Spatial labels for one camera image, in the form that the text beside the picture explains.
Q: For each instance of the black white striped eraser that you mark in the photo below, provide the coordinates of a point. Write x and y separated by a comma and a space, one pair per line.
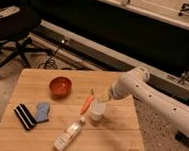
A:
25, 117

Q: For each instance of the wooden table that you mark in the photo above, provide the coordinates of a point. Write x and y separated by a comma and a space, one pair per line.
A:
118, 131

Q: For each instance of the white plastic bottle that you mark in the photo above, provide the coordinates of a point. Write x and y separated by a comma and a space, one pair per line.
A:
69, 134

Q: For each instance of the orange carrot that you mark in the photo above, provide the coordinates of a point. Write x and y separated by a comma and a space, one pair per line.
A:
87, 103

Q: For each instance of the grey metal floor rail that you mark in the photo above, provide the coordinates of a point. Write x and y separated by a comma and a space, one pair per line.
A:
158, 78

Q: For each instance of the white paper cup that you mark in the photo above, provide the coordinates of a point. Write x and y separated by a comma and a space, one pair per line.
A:
97, 110

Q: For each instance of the black office chair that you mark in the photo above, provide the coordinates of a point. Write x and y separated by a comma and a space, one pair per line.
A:
15, 24

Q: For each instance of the red ceramic bowl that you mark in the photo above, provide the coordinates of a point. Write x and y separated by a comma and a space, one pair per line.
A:
60, 86

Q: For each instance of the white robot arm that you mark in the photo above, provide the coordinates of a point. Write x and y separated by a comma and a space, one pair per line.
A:
134, 82

